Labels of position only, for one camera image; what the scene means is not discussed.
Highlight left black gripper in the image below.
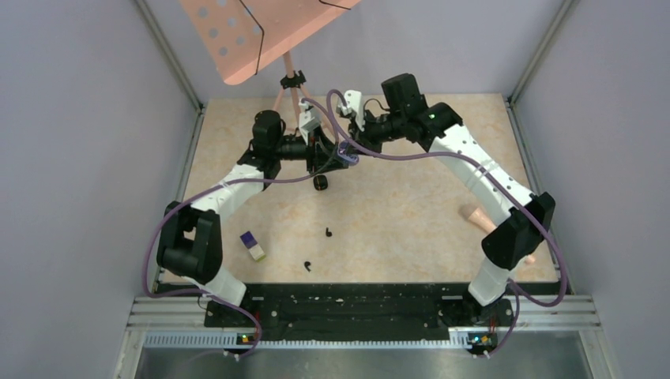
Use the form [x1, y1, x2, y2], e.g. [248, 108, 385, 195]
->
[273, 125, 348, 174]

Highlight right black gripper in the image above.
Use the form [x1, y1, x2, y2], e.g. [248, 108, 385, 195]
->
[344, 108, 405, 159]

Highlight purple earbud charging case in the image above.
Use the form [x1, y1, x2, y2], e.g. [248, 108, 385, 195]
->
[337, 147, 359, 167]

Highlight black earbud charging case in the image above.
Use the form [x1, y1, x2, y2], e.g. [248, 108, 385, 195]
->
[313, 174, 329, 191]

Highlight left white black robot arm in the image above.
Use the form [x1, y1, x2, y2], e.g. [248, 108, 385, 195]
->
[156, 110, 350, 326]

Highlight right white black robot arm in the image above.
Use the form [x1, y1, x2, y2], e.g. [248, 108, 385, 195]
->
[333, 73, 555, 325]

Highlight purple white small box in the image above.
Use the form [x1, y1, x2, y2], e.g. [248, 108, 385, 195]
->
[240, 231, 265, 261]

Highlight wooden toy microphone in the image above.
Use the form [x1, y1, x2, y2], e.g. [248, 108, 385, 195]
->
[459, 205, 537, 265]

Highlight pink music stand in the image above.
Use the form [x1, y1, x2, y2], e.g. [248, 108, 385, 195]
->
[178, 0, 362, 142]

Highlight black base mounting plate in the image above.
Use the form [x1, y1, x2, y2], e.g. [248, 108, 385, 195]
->
[204, 283, 513, 342]

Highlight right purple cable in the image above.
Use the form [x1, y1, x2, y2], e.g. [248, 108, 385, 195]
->
[325, 89, 569, 358]

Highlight purple cable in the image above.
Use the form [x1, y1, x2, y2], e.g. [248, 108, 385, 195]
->
[325, 89, 569, 358]
[142, 96, 347, 361]

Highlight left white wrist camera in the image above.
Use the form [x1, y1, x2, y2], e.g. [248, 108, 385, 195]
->
[297, 100, 321, 145]

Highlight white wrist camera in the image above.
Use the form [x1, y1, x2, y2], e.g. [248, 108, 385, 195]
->
[338, 90, 365, 132]
[297, 100, 321, 145]

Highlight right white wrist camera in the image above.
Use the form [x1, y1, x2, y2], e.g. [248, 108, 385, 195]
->
[338, 90, 365, 132]

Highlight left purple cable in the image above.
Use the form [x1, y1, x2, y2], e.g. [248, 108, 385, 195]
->
[142, 96, 347, 361]

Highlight aluminium frame rail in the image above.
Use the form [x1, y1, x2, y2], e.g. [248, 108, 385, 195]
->
[126, 295, 601, 349]

